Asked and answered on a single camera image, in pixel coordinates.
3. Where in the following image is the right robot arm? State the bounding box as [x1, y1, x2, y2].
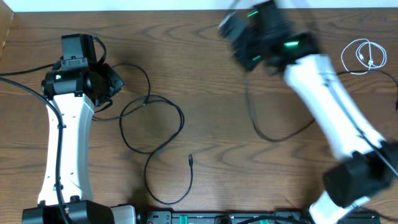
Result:
[219, 1, 397, 223]

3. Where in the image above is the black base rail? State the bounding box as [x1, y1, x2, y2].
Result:
[136, 210, 382, 224]

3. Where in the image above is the white USB cable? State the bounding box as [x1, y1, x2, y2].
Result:
[340, 38, 388, 75]

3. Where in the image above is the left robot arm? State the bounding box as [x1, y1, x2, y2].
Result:
[22, 34, 124, 223]

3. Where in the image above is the long black USB cable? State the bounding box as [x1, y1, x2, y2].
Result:
[91, 63, 194, 206]

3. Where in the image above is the short black USB cable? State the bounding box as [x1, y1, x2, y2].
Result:
[244, 70, 398, 143]

